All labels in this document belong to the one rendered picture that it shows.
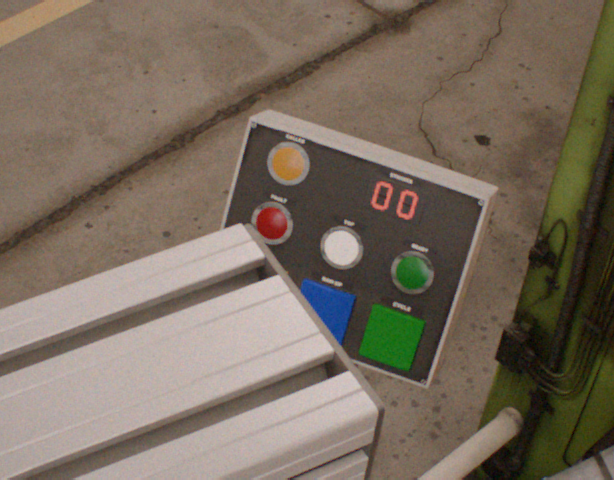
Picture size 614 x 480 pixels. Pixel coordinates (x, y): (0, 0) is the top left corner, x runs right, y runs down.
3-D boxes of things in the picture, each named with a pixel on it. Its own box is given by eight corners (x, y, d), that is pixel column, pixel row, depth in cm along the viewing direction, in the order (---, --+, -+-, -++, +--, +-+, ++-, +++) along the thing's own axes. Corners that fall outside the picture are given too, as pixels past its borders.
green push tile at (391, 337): (408, 372, 175) (424, 322, 173) (357, 354, 176) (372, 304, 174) (411, 368, 177) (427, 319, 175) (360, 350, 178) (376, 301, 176)
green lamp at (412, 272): (414, 299, 172) (419, 277, 169) (389, 279, 174) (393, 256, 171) (430, 288, 173) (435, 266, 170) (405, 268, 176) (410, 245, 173)
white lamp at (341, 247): (343, 274, 174) (347, 252, 171) (319, 254, 176) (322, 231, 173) (360, 263, 176) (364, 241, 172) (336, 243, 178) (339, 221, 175)
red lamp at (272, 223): (273, 249, 176) (275, 226, 173) (251, 229, 178) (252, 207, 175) (291, 239, 178) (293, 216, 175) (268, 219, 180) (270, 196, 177)
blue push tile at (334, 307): (339, 348, 177) (354, 297, 175) (288, 329, 178) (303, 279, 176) (343, 344, 179) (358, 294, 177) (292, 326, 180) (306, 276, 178)
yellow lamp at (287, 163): (290, 190, 174) (292, 166, 170) (266, 170, 176) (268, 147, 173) (307, 180, 175) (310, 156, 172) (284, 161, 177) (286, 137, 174)
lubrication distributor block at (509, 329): (515, 393, 205) (533, 339, 195) (488, 370, 208) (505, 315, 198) (529, 381, 207) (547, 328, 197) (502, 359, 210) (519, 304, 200)
